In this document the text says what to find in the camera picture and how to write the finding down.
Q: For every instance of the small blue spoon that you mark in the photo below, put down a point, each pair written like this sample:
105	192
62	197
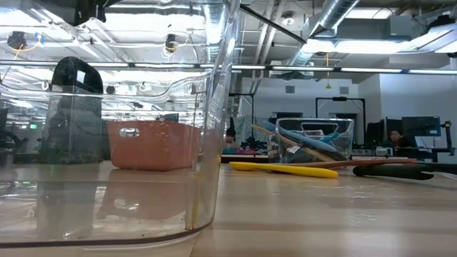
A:
332	136

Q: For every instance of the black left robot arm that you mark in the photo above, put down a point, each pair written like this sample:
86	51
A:
78	10

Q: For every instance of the person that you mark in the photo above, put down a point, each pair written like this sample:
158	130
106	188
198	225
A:
398	139
231	139

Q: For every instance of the yellow spoon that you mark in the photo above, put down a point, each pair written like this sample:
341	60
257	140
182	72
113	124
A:
285	168

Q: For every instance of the orange plastic bin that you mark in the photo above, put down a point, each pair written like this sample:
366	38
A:
153	146

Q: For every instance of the black ceiling sensor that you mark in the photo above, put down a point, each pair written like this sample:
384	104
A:
171	42
16	40

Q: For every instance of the small clear plastic bin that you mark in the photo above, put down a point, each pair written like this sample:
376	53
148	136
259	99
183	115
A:
348	142

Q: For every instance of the white smoke detector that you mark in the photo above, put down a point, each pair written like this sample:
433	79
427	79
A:
287	19

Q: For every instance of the large clear plastic bin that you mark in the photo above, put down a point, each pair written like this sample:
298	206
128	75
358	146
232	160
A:
107	214

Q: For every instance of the dark computer monitor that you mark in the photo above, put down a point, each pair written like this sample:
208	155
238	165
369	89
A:
378	132

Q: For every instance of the black round spatula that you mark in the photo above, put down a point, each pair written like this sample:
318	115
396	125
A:
392	172

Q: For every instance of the black computer monitor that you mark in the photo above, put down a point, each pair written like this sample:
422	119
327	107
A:
417	126

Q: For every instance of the dark background desk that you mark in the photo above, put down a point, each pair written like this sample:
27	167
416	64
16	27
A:
428	154

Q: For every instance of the black table frame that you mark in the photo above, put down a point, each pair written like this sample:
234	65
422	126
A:
250	158

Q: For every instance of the wall vent grille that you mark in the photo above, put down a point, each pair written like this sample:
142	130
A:
290	89
344	90

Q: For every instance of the suspended ceiling light rail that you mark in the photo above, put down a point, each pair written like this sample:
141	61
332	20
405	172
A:
371	70

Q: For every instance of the silver ceiling air duct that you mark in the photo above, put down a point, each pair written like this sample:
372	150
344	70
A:
335	12

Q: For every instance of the black monitor post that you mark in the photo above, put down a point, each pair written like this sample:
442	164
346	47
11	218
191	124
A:
448	135

